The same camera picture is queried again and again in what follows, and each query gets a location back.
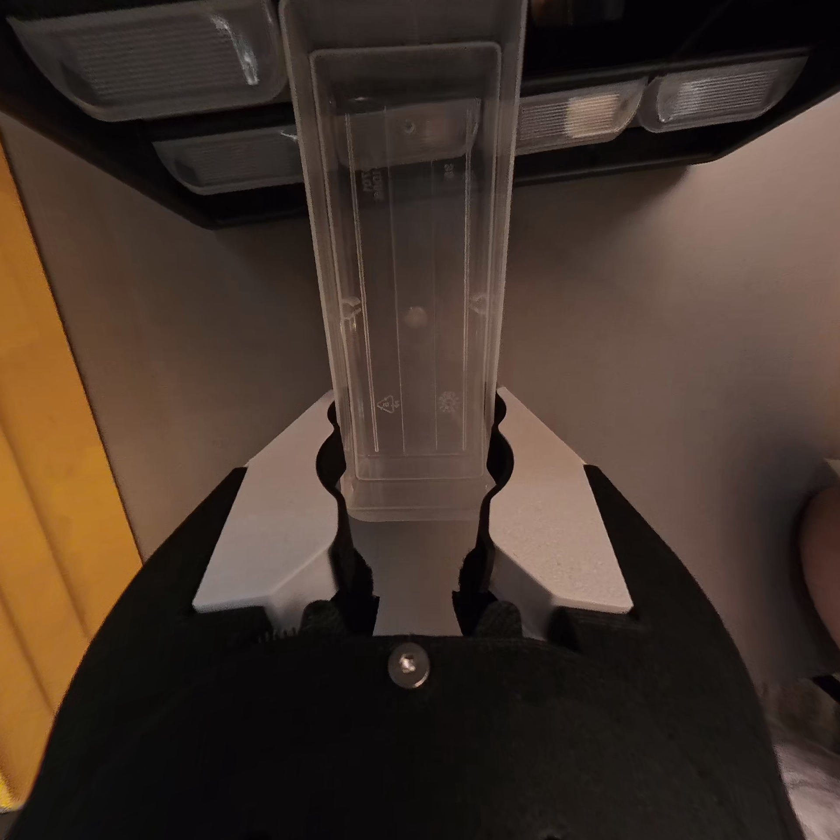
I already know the person's grey clothing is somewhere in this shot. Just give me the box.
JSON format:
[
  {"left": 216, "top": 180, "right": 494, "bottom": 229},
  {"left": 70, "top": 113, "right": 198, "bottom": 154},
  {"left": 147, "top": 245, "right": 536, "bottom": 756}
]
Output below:
[{"left": 761, "top": 677, "right": 840, "bottom": 840}]

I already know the black drawer cabinet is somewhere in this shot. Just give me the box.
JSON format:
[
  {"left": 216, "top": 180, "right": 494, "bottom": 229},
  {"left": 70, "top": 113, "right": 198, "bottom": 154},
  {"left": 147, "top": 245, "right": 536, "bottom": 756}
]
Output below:
[{"left": 0, "top": 0, "right": 840, "bottom": 231}]

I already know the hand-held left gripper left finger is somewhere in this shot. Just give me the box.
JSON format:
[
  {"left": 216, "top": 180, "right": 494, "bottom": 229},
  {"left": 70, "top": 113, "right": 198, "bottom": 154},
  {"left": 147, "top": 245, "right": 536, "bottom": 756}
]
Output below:
[{"left": 192, "top": 387, "right": 385, "bottom": 637}]

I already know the yellow storage bin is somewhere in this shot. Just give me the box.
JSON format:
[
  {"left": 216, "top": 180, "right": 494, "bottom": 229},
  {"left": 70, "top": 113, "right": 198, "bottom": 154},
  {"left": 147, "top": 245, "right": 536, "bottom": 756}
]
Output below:
[{"left": 0, "top": 141, "right": 145, "bottom": 809}]

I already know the clear plastic drawer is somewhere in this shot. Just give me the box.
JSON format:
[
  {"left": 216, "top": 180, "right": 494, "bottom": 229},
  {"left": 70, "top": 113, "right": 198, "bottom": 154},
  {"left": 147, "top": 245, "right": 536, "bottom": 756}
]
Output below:
[{"left": 279, "top": 0, "right": 530, "bottom": 523}]

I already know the person's right forearm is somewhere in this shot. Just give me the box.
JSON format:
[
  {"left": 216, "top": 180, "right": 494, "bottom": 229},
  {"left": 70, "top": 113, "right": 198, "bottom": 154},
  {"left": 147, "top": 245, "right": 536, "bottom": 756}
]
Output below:
[{"left": 796, "top": 489, "right": 840, "bottom": 651}]

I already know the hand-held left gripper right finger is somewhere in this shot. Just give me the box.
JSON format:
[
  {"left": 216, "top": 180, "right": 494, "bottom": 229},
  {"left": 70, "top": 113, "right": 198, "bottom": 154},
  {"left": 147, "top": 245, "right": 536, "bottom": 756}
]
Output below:
[{"left": 451, "top": 386, "right": 635, "bottom": 639}]

